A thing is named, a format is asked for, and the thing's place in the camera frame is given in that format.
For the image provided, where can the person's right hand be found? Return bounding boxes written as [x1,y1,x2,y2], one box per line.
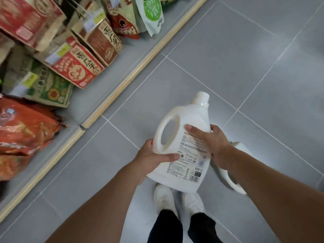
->
[185,124,236,171]

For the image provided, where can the person's left hand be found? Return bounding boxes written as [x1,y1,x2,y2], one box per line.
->
[133,139,181,185]

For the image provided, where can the white labelled detergent jug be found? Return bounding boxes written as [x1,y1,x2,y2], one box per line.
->
[146,91,212,194]

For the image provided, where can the person's right forearm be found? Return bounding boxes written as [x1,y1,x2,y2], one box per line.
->
[223,146,324,243]

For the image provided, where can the person's left forearm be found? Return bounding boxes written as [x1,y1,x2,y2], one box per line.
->
[46,158,147,243]

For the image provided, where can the person's left white shoe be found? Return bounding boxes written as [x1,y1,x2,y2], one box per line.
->
[153,183,179,218]

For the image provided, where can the person's white shoe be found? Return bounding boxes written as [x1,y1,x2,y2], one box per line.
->
[153,183,179,218]
[182,192,206,218]

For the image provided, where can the person's right white shoe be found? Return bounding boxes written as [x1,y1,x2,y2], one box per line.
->
[182,192,206,218]

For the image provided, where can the plain white detergent jug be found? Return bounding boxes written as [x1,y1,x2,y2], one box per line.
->
[210,142,257,195]

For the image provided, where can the person's black trousers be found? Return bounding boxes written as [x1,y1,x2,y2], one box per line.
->
[147,209,224,243]

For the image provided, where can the grey shelf with wooden edge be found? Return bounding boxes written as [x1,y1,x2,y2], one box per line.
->
[0,0,210,223]

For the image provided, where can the white pouch with green circle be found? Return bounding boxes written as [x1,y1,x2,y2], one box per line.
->
[134,0,165,37]

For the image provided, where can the red paper rice bag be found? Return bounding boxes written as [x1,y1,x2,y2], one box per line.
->
[32,35,105,89]

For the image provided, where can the brown paper rice bag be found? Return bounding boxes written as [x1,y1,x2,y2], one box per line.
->
[71,9,124,67]

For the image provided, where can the green and yellow bag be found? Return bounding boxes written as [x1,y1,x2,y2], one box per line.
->
[160,0,182,8]

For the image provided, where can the cream bag with red fish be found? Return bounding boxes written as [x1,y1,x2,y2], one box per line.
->
[102,0,140,40]

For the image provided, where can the green paper rice bag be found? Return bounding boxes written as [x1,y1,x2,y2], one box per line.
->
[2,45,74,108]

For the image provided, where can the large orange plastic bag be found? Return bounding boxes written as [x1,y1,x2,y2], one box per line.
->
[0,94,68,156]

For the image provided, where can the white and yellow price tag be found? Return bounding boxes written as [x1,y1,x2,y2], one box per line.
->
[83,12,106,33]
[10,72,39,97]
[45,43,72,65]

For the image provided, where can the small orange plastic bag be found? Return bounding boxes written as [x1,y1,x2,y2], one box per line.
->
[0,149,39,182]

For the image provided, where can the red and cream rice bag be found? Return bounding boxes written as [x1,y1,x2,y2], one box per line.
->
[0,0,67,52]

